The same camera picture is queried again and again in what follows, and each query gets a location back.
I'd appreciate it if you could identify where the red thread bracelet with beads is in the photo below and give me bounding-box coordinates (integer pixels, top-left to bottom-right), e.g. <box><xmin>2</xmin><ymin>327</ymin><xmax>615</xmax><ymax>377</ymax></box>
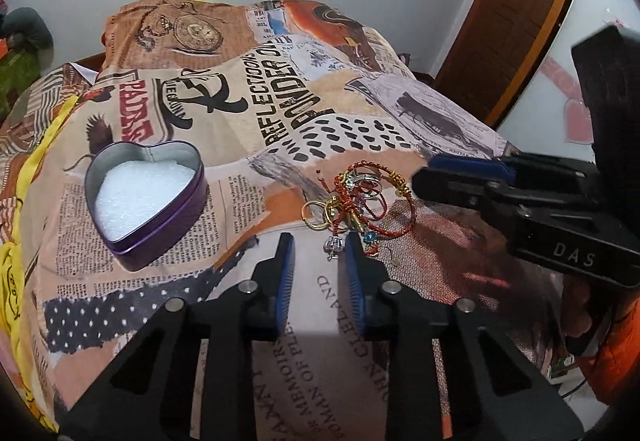
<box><xmin>319</xmin><ymin>160</ymin><xmax>419</xmax><ymax>257</ymax></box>

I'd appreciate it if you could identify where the purple heart-shaped tin box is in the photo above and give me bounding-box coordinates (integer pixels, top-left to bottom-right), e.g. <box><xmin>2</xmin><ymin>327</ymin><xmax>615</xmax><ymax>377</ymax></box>
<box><xmin>85</xmin><ymin>141</ymin><xmax>207</xmax><ymax>272</ymax></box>

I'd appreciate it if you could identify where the gold wire bangle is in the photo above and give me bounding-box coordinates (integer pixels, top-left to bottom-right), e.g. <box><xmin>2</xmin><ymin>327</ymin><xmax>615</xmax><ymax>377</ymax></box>
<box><xmin>300</xmin><ymin>198</ymin><xmax>348</xmax><ymax>234</ymax></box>

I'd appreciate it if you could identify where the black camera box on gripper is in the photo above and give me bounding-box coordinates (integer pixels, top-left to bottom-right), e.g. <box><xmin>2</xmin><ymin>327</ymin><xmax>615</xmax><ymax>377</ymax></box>
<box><xmin>572</xmin><ymin>25</ymin><xmax>639</xmax><ymax>216</ymax></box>

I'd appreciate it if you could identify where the yellow smiley cloth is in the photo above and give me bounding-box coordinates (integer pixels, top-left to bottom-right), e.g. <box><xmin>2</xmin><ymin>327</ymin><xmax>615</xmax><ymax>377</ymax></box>
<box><xmin>1</xmin><ymin>96</ymin><xmax>79</xmax><ymax>432</ymax></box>

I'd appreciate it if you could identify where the silver charm ring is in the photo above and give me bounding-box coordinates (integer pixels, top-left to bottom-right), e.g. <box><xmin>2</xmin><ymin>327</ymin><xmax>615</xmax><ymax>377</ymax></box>
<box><xmin>323</xmin><ymin>235</ymin><xmax>347</xmax><ymax>263</ymax></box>

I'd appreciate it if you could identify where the printed newspaper-pattern bedsheet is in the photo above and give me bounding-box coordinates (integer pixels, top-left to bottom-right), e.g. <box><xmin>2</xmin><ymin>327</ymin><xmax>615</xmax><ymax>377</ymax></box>
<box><xmin>0</xmin><ymin>0</ymin><xmax>566</xmax><ymax>441</ymax></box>

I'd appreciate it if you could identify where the orange jacket sleeve forearm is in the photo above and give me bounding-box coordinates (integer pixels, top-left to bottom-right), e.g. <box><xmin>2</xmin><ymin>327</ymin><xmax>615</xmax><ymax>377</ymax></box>
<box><xmin>577</xmin><ymin>300</ymin><xmax>639</xmax><ymax>405</ymax></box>

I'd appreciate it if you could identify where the brown wooden door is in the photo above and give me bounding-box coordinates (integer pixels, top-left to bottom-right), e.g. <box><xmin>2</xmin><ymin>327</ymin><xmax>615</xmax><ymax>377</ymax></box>
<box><xmin>435</xmin><ymin>0</ymin><xmax>570</xmax><ymax>127</ymax></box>

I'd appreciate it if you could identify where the white foam tin lining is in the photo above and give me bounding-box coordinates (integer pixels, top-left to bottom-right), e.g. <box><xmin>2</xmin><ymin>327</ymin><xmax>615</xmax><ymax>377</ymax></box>
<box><xmin>94</xmin><ymin>161</ymin><xmax>195</xmax><ymax>242</ymax></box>

